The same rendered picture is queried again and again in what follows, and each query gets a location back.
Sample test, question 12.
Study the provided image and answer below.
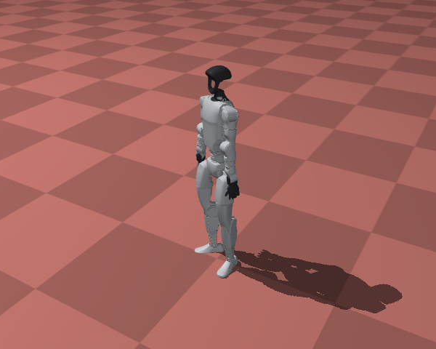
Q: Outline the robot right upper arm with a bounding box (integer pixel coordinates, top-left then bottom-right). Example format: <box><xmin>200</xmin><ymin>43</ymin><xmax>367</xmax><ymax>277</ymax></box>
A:
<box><xmin>196</xmin><ymin>95</ymin><xmax>208</xmax><ymax>136</ymax></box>

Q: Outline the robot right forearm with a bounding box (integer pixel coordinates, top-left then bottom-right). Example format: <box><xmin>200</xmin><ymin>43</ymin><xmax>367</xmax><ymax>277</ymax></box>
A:
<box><xmin>195</xmin><ymin>131</ymin><xmax>206</xmax><ymax>159</ymax></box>

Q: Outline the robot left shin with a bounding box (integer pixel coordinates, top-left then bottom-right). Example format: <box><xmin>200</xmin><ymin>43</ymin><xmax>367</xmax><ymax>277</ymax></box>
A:
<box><xmin>221</xmin><ymin>218</ymin><xmax>237</xmax><ymax>263</ymax></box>

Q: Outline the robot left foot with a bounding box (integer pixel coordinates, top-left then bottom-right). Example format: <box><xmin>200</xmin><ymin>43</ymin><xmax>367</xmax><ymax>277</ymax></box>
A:
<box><xmin>217</xmin><ymin>255</ymin><xmax>238</xmax><ymax>278</ymax></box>

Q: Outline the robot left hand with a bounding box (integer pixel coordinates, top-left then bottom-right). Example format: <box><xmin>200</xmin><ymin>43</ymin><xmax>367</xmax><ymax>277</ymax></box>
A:
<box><xmin>225</xmin><ymin>176</ymin><xmax>240</xmax><ymax>200</ymax></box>

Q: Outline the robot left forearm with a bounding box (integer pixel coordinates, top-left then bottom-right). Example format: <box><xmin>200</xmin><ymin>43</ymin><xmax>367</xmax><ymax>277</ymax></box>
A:
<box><xmin>224</xmin><ymin>144</ymin><xmax>238</xmax><ymax>183</ymax></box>

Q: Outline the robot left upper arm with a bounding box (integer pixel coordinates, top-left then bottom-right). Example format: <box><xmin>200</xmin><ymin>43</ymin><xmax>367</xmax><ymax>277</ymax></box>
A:
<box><xmin>219</xmin><ymin>105</ymin><xmax>238</xmax><ymax>154</ymax></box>

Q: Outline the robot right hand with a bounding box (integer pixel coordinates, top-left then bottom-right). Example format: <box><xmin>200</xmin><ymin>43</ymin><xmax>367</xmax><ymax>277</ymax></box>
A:
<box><xmin>196</xmin><ymin>153</ymin><xmax>206</xmax><ymax>165</ymax></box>

